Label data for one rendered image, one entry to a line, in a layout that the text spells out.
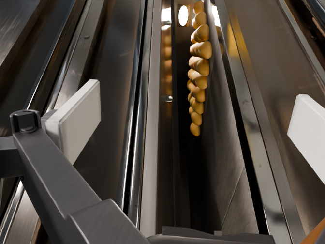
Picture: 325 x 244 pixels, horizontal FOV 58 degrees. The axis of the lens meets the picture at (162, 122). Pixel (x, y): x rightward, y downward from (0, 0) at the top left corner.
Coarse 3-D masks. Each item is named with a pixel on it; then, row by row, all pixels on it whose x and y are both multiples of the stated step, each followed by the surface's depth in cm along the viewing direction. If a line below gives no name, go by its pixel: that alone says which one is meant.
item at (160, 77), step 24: (168, 0) 117; (168, 48) 93; (168, 72) 85; (168, 120) 71; (168, 144) 66; (144, 168) 49; (168, 168) 62; (144, 192) 46; (168, 192) 58; (144, 216) 43; (168, 216) 54
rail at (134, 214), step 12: (144, 36) 76; (144, 48) 72; (144, 60) 69; (144, 72) 66; (144, 84) 63; (144, 96) 61; (144, 108) 58; (144, 120) 56; (144, 132) 54; (144, 144) 53; (132, 168) 49; (132, 180) 48; (132, 192) 46; (132, 204) 45; (132, 216) 44
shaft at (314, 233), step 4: (324, 220) 32; (320, 224) 33; (324, 224) 32; (316, 228) 34; (320, 228) 32; (312, 232) 34; (316, 232) 33; (320, 232) 32; (308, 236) 35; (312, 236) 34; (316, 236) 33; (304, 240) 36; (308, 240) 35; (312, 240) 34
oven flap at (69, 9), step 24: (48, 0) 127; (72, 0) 110; (48, 24) 109; (72, 24) 103; (24, 48) 102; (48, 48) 95; (24, 72) 90; (48, 72) 83; (0, 96) 85; (24, 96) 80; (0, 120) 76; (0, 216) 58
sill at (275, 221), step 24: (216, 0) 119; (216, 24) 115; (240, 72) 89; (240, 96) 82; (240, 120) 78; (240, 144) 77; (264, 144) 71; (264, 168) 66; (264, 192) 62; (264, 216) 59; (288, 240) 55
